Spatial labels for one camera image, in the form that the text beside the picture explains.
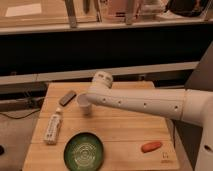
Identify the wooden table with logo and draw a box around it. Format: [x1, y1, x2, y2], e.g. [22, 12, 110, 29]
[23, 82, 179, 171]

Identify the orange carrot toy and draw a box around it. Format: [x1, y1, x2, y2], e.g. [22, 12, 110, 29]
[141, 141, 162, 153]

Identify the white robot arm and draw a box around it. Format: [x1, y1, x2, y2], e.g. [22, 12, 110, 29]
[86, 71, 213, 171]

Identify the dark grey rectangular block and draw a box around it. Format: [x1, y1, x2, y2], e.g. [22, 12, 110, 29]
[59, 91, 76, 106]

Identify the white squeeze bottle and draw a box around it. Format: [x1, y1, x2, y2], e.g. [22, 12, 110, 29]
[44, 108, 62, 145]

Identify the green round plate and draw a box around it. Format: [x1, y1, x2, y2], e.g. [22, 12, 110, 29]
[63, 132, 104, 171]

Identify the black cable on floor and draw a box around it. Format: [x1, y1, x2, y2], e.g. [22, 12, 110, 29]
[0, 108, 41, 120]

